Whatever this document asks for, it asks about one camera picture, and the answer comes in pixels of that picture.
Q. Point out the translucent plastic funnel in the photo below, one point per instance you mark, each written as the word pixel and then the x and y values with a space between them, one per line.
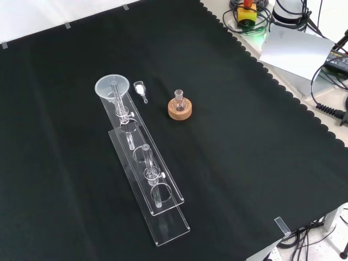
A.
pixel 104 87

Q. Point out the small clear weighing funnel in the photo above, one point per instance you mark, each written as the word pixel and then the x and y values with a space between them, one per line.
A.
pixel 139 88

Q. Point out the clear acrylic funnel stand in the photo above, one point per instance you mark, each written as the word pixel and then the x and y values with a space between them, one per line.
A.
pixel 168 231

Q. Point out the glass round-bottom flask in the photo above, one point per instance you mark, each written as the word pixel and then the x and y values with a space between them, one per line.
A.
pixel 179 104

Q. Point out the black cloth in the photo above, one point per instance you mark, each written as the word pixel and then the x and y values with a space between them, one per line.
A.
pixel 231 163

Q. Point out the clear tape strip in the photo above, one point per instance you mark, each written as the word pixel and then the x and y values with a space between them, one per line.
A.
pixel 282 225
pixel 5 45
pixel 67 25
pixel 126 7

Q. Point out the yellow stop button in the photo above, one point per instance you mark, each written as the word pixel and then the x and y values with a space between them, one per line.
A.
pixel 246 15

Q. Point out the pale board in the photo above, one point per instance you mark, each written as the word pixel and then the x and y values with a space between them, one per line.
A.
pixel 293 51

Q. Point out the black power adapter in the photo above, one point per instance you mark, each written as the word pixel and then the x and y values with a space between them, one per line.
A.
pixel 338 61

